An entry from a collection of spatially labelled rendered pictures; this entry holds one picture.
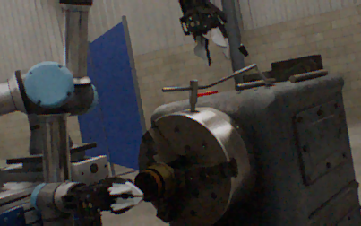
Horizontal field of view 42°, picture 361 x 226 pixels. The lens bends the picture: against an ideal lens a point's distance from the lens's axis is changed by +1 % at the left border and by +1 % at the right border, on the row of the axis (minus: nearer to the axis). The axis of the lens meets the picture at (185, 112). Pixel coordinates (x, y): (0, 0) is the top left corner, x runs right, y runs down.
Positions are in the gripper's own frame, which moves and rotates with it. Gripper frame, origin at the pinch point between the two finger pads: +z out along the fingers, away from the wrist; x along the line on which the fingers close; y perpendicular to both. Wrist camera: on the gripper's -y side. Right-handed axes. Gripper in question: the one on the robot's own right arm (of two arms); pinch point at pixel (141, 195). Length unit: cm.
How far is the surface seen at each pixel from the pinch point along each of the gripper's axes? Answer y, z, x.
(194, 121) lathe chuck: -19.4, 4.1, 13.4
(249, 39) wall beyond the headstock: -943, -489, 111
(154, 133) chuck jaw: -16.8, -7.9, 11.8
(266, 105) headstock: -35.3, 16.4, 14.0
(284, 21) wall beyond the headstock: -959, -399, 134
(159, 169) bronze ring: -8.7, -0.8, 3.9
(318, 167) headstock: -59, 17, -9
